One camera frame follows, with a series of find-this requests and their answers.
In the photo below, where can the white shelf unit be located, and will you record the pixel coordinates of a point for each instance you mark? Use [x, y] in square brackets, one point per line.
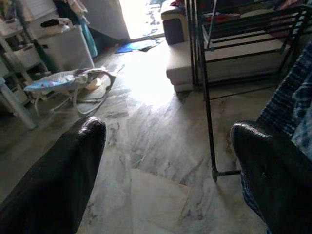
[24, 54]

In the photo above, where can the teal hanging cloth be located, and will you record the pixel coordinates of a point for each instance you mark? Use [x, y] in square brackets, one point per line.
[89, 41]

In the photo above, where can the baby bouncer seat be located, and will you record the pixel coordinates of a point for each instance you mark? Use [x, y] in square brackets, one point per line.
[61, 79]

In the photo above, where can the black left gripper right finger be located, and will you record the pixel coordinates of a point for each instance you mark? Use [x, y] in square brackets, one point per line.
[280, 190]

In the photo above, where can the blue floor mat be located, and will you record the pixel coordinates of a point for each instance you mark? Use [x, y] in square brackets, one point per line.
[131, 47]

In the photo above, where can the beige sofa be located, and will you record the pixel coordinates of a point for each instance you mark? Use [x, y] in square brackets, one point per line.
[180, 70]

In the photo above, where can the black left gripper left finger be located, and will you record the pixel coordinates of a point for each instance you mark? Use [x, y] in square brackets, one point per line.
[53, 182]

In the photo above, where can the white round-legged table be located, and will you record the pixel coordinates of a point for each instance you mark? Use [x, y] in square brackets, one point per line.
[17, 107]

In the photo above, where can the blue plaid shirt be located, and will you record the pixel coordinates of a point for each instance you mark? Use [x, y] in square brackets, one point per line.
[280, 97]

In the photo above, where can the black drying rack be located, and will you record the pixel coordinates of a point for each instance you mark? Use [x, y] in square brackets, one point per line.
[207, 97]

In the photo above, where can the dark hanging garment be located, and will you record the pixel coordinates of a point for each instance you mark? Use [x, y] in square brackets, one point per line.
[63, 9]

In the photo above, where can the small black cloth item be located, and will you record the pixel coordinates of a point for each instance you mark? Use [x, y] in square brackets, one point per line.
[51, 23]

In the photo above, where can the white storage cabinet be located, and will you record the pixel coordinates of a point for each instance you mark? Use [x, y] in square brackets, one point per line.
[65, 48]

